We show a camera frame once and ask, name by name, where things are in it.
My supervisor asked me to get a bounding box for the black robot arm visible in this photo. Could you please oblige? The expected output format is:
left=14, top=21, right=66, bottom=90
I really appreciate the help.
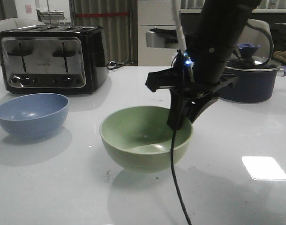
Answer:
left=145, top=0, right=260, bottom=130

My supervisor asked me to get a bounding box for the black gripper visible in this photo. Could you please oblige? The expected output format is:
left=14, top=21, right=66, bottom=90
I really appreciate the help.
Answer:
left=145, top=50, right=238, bottom=130

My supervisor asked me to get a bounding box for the white cable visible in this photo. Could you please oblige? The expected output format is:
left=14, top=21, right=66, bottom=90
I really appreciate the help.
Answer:
left=171, top=0, right=188, bottom=52

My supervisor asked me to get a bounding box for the dark blue saucepan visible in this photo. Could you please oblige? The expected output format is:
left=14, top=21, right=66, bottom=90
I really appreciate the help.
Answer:
left=218, top=61, right=286, bottom=103

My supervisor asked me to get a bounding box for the black cable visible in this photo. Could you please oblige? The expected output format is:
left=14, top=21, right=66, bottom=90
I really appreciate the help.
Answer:
left=170, top=127, right=193, bottom=225

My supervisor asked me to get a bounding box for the green bowl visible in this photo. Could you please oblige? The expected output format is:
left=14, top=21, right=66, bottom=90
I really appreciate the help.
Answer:
left=99, top=106, right=193, bottom=173

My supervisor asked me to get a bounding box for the black toaster power cord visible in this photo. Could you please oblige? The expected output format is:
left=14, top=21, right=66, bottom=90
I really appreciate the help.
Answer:
left=106, top=61, right=125, bottom=71

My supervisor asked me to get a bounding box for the dark counter unit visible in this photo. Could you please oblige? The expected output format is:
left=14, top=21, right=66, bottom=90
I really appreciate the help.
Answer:
left=181, top=9, right=286, bottom=51

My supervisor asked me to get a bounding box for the white cabinet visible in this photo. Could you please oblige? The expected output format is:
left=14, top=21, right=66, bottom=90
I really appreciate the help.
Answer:
left=137, top=0, right=176, bottom=66

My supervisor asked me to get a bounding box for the black and chrome toaster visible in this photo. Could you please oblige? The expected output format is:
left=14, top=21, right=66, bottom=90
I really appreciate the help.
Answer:
left=0, top=25, right=109, bottom=95

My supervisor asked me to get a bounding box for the brown cloth item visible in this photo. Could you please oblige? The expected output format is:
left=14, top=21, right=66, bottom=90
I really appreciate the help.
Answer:
left=273, top=51, right=286, bottom=63

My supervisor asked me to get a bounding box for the glass pot lid blue knob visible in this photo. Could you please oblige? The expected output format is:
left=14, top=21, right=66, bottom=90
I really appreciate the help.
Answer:
left=225, top=43, right=281, bottom=72

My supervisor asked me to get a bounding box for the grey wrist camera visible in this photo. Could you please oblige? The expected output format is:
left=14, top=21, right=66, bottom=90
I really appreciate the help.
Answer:
left=145, top=28, right=179, bottom=49

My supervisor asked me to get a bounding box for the beige chair right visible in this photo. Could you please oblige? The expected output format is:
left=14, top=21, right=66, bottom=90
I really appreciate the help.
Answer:
left=247, top=19, right=274, bottom=59

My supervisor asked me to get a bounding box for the blue bowl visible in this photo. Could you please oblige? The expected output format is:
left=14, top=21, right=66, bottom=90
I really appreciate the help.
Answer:
left=0, top=93, right=69, bottom=138

